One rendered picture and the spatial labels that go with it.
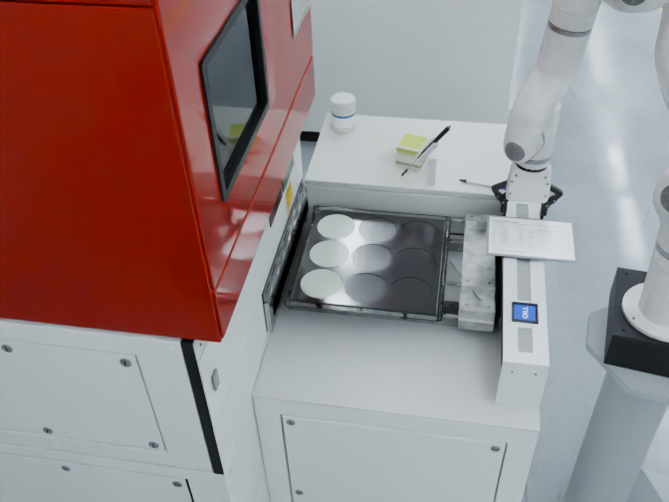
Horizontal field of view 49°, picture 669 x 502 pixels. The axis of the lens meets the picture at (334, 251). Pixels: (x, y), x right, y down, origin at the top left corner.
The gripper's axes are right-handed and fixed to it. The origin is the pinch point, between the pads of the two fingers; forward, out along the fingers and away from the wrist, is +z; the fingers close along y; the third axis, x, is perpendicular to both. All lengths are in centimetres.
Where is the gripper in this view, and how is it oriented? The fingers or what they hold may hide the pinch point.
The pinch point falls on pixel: (523, 212)
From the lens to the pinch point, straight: 190.3
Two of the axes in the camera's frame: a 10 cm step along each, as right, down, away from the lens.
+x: 1.7, -6.6, 7.3
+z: 0.3, 7.5, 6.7
